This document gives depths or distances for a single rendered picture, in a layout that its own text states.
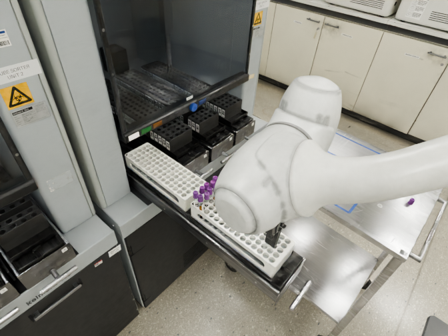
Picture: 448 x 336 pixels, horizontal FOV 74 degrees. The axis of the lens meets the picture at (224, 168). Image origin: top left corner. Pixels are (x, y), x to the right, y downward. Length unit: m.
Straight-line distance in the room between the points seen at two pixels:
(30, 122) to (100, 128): 0.18
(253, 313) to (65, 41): 1.39
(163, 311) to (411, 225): 1.16
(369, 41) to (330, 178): 2.59
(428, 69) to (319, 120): 2.40
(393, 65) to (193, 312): 2.38
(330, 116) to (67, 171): 0.68
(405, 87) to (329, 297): 1.98
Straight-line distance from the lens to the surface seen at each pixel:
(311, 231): 1.62
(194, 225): 0.89
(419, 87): 2.90
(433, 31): 2.79
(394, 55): 2.89
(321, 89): 0.48
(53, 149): 0.85
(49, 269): 0.96
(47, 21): 0.75
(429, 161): 0.38
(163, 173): 0.96
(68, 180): 0.92
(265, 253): 0.79
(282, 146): 0.38
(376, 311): 1.86
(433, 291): 2.09
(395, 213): 1.08
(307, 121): 0.48
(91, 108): 0.85
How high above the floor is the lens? 1.52
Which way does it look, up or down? 42 degrees down
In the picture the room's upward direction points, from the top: 4 degrees clockwise
